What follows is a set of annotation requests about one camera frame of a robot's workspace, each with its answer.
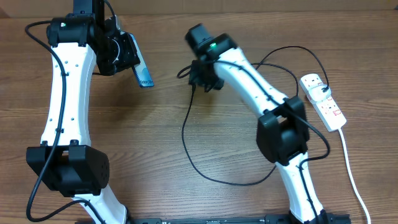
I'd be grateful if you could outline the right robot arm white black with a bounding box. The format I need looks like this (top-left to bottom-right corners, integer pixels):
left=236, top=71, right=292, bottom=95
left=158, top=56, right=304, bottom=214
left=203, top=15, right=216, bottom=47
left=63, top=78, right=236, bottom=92
left=185, top=24, right=327, bottom=223

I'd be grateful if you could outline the black USB charging cable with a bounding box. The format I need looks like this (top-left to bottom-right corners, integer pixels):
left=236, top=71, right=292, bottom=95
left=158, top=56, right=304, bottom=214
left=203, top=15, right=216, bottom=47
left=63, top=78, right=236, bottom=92
left=181, top=45, right=330, bottom=187

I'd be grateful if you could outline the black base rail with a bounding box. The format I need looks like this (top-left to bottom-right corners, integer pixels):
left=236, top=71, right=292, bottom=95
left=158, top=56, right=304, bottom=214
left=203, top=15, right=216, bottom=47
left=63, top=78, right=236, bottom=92
left=74, top=213, right=352, bottom=224

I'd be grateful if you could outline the white power strip cord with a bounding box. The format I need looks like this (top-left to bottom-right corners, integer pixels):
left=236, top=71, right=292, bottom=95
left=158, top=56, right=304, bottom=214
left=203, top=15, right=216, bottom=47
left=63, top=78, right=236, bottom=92
left=338, top=128, right=372, bottom=224

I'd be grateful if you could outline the blue Galaxy smartphone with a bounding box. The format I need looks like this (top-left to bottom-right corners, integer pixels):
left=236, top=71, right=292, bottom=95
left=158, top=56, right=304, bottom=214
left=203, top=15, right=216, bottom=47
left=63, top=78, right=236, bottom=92
left=130, top=34, right=154, bottom=88

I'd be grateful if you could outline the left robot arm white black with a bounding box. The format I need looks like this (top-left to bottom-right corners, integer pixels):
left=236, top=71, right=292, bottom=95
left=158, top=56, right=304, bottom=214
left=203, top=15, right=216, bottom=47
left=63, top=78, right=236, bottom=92
left=26, top=0, right=154, bottom=223

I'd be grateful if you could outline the white charger adapter plug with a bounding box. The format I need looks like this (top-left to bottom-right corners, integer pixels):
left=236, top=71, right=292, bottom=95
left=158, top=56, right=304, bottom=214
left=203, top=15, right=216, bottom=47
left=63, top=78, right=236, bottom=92
left=308, top=84, right=331, bottom=103

